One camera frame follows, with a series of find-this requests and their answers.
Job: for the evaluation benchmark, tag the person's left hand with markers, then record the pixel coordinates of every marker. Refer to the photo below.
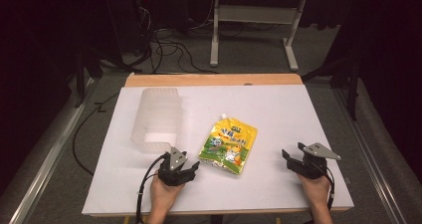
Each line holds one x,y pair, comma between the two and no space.
164,197

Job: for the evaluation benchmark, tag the metal floor rail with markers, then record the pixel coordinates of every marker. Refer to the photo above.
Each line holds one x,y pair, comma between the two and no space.
49,154
371,157

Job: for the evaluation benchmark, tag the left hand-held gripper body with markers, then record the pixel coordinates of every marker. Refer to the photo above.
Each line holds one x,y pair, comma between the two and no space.
172,176

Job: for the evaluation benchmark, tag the translucent plastic container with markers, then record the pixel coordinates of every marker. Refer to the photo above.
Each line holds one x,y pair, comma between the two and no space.
159,117

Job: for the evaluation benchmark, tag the white metal desk frame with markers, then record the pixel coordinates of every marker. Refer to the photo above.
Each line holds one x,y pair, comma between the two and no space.
252,14

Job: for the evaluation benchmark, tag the yellow spouted food pouch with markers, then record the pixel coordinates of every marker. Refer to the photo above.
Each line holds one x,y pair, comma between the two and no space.
229,144

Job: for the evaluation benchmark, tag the white table board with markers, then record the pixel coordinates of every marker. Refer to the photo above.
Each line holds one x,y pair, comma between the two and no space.
282,117

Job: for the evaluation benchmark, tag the black metal stand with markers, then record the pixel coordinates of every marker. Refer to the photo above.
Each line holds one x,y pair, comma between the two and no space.
87,71
345,78

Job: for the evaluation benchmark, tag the person's right hand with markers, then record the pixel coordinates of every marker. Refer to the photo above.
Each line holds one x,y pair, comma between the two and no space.
315,190

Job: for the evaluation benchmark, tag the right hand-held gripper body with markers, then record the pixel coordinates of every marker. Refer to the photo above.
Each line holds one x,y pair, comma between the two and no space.
312,166

